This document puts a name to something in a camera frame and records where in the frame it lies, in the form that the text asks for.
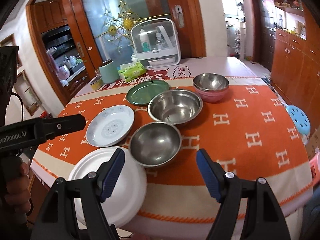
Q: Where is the black cable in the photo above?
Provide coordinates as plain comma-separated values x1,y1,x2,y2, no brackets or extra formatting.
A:
10,92,25,123

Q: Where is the green wet wipes pack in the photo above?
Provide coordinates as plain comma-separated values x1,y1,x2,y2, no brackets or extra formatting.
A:
118,62,146,83

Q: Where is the wooden sliding door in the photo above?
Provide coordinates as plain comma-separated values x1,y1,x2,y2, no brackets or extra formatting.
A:
62,0,206,75

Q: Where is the orange H-pattern blanket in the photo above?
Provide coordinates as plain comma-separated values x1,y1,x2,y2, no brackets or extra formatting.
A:
31,77,312,224

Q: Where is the blue plastic stool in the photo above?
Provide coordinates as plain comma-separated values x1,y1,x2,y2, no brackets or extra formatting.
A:
286,105,311,135

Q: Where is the steel bowl on top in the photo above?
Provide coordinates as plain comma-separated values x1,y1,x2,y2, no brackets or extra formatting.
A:
193,73,229,92

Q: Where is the green plate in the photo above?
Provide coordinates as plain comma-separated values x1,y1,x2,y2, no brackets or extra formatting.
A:
126,80,170,106

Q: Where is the white patterned ceramic plate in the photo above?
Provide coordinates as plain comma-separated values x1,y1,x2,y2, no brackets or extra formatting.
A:
86,105,135,147

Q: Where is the pink printed tablecloth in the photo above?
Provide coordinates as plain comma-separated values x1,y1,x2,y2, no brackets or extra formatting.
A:
72,56,257,102

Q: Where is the mint green canister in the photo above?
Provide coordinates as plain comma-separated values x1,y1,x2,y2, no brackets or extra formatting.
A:
99,60,120,85

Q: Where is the small steel bowl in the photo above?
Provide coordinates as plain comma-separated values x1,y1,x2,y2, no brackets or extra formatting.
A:
129,122,182,168

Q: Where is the white storage box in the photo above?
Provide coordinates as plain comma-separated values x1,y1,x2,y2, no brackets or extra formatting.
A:
131,18,181,68

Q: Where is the large steel bowl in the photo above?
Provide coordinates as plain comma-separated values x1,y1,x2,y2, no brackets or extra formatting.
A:
148,89,203,125

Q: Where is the pink plastic stool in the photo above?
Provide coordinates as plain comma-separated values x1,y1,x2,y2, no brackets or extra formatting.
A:
309,153,320,187

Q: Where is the person's left hand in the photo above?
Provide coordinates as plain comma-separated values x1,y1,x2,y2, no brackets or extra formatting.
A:
1,157,31,225

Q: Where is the pink bowl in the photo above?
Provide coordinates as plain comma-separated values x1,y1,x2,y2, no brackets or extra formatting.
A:
194,87,229,103

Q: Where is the wooden cabinet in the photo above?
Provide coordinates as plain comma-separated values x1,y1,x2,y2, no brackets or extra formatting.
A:
271,28,319,133

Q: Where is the white foam plate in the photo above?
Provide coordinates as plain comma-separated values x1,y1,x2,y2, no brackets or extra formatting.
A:
68,146,147,228

